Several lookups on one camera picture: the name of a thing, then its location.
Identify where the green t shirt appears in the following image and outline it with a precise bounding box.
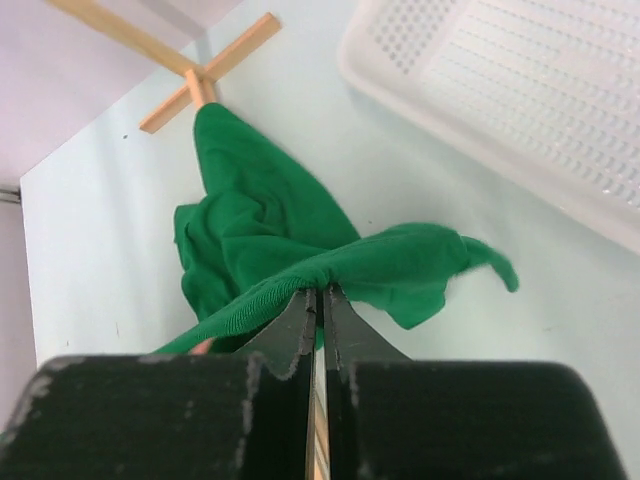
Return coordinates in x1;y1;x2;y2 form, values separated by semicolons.
164;103;519;354

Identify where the wooden clothes rack stand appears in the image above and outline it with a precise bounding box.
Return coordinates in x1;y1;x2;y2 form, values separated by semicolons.
49;1;281;134

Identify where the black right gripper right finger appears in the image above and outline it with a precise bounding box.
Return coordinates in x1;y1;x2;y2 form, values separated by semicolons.
322;286;625;479

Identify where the pink wire hanger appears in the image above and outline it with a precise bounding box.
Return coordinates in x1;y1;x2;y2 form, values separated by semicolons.
190;338;214;355

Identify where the white plastic basket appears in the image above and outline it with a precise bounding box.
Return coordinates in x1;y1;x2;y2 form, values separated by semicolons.
338;1;639;251

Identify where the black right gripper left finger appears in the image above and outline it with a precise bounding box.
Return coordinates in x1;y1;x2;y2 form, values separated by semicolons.
1;290;316;479

